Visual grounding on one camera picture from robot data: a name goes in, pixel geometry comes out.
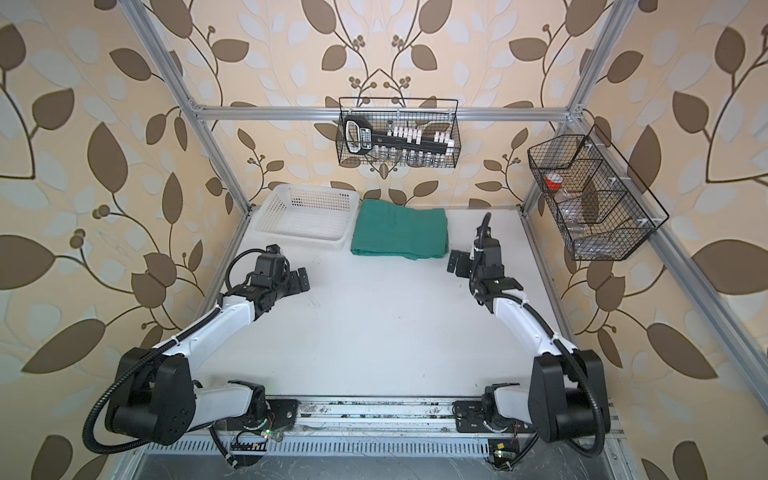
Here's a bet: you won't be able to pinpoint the white plastic mesh basket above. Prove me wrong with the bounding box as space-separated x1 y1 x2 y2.
250 184 360 250

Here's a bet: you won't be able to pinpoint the green trousers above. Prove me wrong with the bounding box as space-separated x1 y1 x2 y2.
350 199 449 260

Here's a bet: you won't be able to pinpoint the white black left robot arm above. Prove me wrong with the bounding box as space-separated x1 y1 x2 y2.
82 268 310 455

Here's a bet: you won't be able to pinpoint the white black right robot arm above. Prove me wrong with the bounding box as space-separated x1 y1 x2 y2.
447 226 610 465

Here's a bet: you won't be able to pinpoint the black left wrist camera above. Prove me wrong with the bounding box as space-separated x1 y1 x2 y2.
254 244 290 278

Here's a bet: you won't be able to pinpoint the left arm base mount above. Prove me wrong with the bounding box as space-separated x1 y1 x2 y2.
226 398 299 455

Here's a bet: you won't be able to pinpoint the black wire basket right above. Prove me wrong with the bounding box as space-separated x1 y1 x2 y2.
527 126 669 261

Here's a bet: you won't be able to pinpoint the black wire basket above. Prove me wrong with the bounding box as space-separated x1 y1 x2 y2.
335 95 462 169
527 126 669 261

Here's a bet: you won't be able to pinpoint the black wire basket centre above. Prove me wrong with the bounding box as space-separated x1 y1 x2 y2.
335 95 462 169

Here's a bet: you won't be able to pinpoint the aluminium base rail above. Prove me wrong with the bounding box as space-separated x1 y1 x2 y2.
125 392 625 460

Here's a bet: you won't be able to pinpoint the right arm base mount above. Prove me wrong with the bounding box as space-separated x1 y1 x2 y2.
451 394 527 471

